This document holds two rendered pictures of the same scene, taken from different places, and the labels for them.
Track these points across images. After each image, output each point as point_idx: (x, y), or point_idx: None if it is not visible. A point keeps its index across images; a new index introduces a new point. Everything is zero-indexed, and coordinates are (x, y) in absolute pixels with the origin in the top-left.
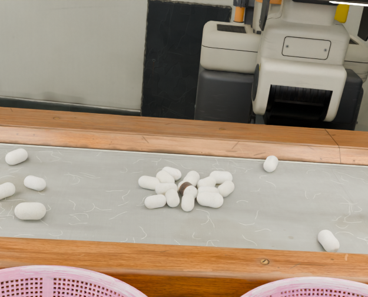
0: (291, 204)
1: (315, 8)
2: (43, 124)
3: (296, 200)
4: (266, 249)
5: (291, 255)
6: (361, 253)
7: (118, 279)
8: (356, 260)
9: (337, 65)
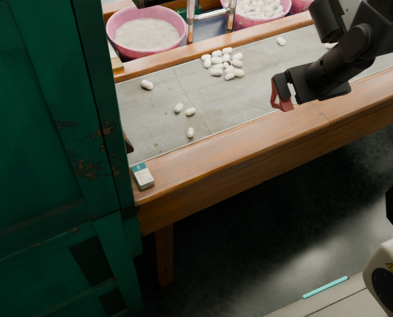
0: (304, 60)
1: None
2: None
3: (304, 63)
4: (295, 23)
5: (287, 24)
6: (268, 31)
7: None
8: (269, 28)
9: None
